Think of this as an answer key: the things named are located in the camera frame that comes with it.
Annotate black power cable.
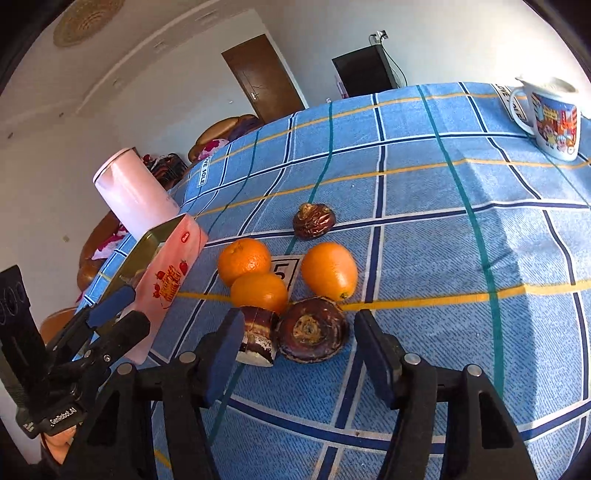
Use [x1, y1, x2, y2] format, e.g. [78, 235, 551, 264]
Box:
[382, 42, 408, 88]

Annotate person's left hand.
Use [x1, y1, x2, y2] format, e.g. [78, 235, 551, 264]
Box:
[41, 427, 77, 466]

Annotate brown leather sofa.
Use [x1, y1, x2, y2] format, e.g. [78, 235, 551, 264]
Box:
[39, 308, 77, 344]
[78, 210, 132, 287]

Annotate pink floral pillow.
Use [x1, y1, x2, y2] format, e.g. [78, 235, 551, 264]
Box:
[95, 222, 130, 252]

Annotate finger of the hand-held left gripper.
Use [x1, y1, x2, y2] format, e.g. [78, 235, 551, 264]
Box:
[69, 310, 153, 386]
[46, 284, 138, 365]

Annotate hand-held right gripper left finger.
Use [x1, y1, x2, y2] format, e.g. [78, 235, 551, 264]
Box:
[65, 308, 245, 480]

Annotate large purple-brown water chestnut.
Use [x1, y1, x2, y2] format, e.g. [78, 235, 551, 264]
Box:
[276, 296, 350, 364]

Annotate red and black chairs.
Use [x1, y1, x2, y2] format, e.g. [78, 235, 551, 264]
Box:
[143, 154, 188, 190]

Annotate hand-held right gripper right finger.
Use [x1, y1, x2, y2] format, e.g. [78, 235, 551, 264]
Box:
[353, 309, 539, 480]

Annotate small orange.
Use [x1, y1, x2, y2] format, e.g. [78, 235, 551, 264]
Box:
[217, 237, 272, 288]
[230, 272, 289, 315]

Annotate woven ceiling medallion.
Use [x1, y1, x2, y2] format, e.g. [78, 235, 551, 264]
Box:
[53, 0, 126, 48]

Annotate blue plaid tablecloth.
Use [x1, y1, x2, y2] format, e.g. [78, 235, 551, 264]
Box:
[76, 82, 591, 480]

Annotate pink electric kettle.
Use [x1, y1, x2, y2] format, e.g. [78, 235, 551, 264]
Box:
[92, 148, 182, 241]

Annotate large orange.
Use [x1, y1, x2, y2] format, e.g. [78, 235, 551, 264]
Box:
[301, 243, 359, 303]

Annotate pink tin box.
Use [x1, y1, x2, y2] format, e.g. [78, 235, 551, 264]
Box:
[95, 213, 209, 365]

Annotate dark brown door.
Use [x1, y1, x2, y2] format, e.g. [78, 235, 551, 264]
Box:
[222, 34, 307, 125]

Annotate black television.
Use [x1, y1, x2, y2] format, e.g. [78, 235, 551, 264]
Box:
[331, 45, 400, 99]

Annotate white printed mug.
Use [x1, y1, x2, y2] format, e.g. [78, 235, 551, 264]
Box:
[508, 76, 581, 162]

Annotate brown leather armchair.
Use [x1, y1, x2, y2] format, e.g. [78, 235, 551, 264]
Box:
[187, 114, 259, 162]

